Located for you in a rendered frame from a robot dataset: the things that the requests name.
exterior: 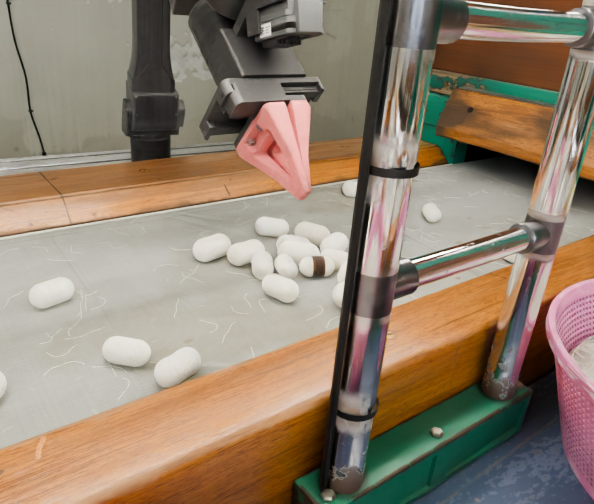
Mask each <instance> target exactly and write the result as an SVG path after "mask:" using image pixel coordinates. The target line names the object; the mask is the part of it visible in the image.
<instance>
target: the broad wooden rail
mask: <svg viewBox="0 0 594 504"><path fill-rule="evenodd" d="M362 140H363V137H359V138H350V139H341V140H331V141H322V142H313V143H309V147H308V158H309V169H310V180H311V186H317V185H324V184H330V183H336V182H342V181H348V180H354V179H358V172H359V160H360V156H361V148H362ZM417 162H419V163H420V169H421V168H427V167H433V166H439V165H445V164H448V162H447V160H446V158H445V156H444V154H443V151H442V149H441V147H440V146H439V145H436V144H433V143H430V142H427V141H423V140H421V141H420V147H419V153H418V159H417ZM281 191H287V190H286V189H285V188H284V187H282V186H281V185H280V184H279V183H278V182H277V181H275V180H274V179H273V178H271V177H270V176H268V175H267V174H265V173H264V172H262V171H261V170H259V169H258V168H256V167H255V166H253V165H251V164H250V163H248V162H247V161H245V160H244V159H242V158H241V157H239V154H238V152H237V151H229V152H219V153H210V154H200V155H191V156H182V157H172V158H163V159H154V160H144V161H135V162H126V163H116V164H107V165H98V166H88V167H79V168H70V169H60V170H51V171H42V172H32V173H23V174H14V175H4V176H0V238H1V237H7V236H13V235H19V234H25V233H31V232H37V231H43V230H50V229H56V228H62V227H68V226H74V225H80V224H86V223H92V222H98V221H104V220H110V219H117V218H123V217H129V216H135V215H141V214H147V213H153V212H159V211H165V210H171V209H177V208H184V207H190V206H196V205H202V204H208V203H214V202H220V201H226V200H232V199H238V198H244V197H251V196H257V195H263V194H269V193H275V192H281Z"/></svg>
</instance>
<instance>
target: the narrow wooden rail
mask: <svg viewBox="0 0 594 504"><path fill-rule="evenodd" d="M512 267H513V264H512V265H509V266H506V267H504V268H501V269H498V270H495V271H492V272H490V273H487V274H484V275H481V276H479V277H476V278H473V279H470V280H467V281H465V282H462V283H459V284H456V285H454V286H451V287H448V288H445V289H442V290H440V291H437V292H434V293H431V294H429V295H426V296H423V297H420V298H417V299H415V300H412V301H409V302H406V303H404V304H401V305H398V306H395V307H393V308H392V311H391V317H390V323H389V329H388V335H387V341H386V347H385V353H384V359H383V364H382V370H381V376H380V382H379V388H378V394H377V397H378V400H379V407H378V406H377V403H376V406H375V410H376V409H377V407H378V412H377V413H376V415H375V416H374V417H373V423H372V429H371V435H370V440H371V439H373V438H375V437H376V436H378V435H380V434H382V433H384V432H386V431H388V430H389V429H391V428H393V427H395V426H397V425H399V424H401V423H402V422H404V421H406V420H408V419H410V418H412V417H414V416H416V415H417V414H419V413H421V412H423V411H425V410H427V409H429V408H430V407H432V406H434V405H436V404H438V403H440V402H442V401H444V400H445V399H447V398H449V397H451V396H453V395H455V394H457V393H458V392H460V391H462V390H464V389H466V388H468V387H470V386H471V385H473V384H475V383H477V382H479V381H481V380H483V377H484V373H485V369H486V365H487V361H488V358H489V354H490V350H491V346H492V343H493V339H494V335H495V331H496V328H497V324H498V320H499V316H500V312H501V309H502V305H503V301H504V297H505V294H506V290H507V286H508V282H509V279H510V275H511V271H512ZM590 279H594V235H592V236H590V237H587V238H584V239H581V240H578V241H576V242H573V243H570V244H567V245H565V246H562V247H559V248H558V249H557V252H556V255H555V259H554V262H553V265H552V269H551V272H550V275H549V279H548V282H547V285H546V289H545V292H544V296H543V299H542V302H541V306H540V309H539V312H538V316H537V319H536V322H535V326H534V329H533V332H532V336H531V339H530V342H529V346H528V349H527V353H526V356H525V359H524V363H523V366H522V369H521V373H520V376H519V379H518V381H520V382H521V383H522V384H524V385H525V386H527V387H528V386H530V385H532V384H533V383H535V382H537V381H538V380H540V379H542V378H543V377H545V376H547V375H548V374H550V373H552V372H554V371H555V370H556V368H555V356H554V354H553V352H552V349H551V347H550V345H549V342H548V339H547V335H546V326H545V323H546V317H547V314H548V310H549V307H550V305H551V303H552V301H553V300H554V299H555V298H556V296H557V295H558V294H560V293H561V292H562V291H563V290H565V289H566V288H568V287H570V286H572V285H574V284H576V283H579V282H582V281H586V280H590ZM338 330H339V327H337V328H334V329H331V330H329V331H326V332H323V333H320V334H318V335H315V336H312V337H309V338H307V339H304V340H301V341H298V342H295V343H293V344H290V345H287V346H284V347H282V348H279V349H276V350H273V351H270V352H268V353H265V354H262V355H259V356H257V357H254V358H251V359H248V360H245V361H243V362H240V363H237V364H234V365H232V366H229V367H226V368H223V369H220V370H218V371H215V372H212V373H209V374H207V375H204V376H201V377H198V378H196V379H193V380H190V381H187V382H184V383H182V384H179V385H176V386H173V387H171V388H168V389H165V390H162V391H159V392H157V393H154V394H151V395H148V396H146V397H143V398H140V399H137V400H134V401H132V402H129V403H126V404H123V405H121V406H118V407H115V408H112V409H110V410H107V411H104V412H101V413H98V414H96V415H93V416H90V417H87V418H85V419H82V420H79V421H76V422H73V423H71V424H68V425H65V426H62V427H60V428H57V429H54V430H51V431H48V432H46V433H43V434H40V435H37V436H35V437H32V438H29V439H26V440H23V441H21V442H18V443H15V444H12V445H10V446H7V447H4V448H1V449H0V504H292V497H293V487H294V482H295V480H296V479H298V478H300V477H302V476H304V475H306V474H307V473H309V472H311V471H313V470H315V469H317V468H319V467H320V466H321V465H322V457H323V449H324V441H325V433H326V426H327V418H328V410H329V399H330V393H331V386H332V378H333V370H334V362H335V354H336V346H337V338H338Z"/></svg>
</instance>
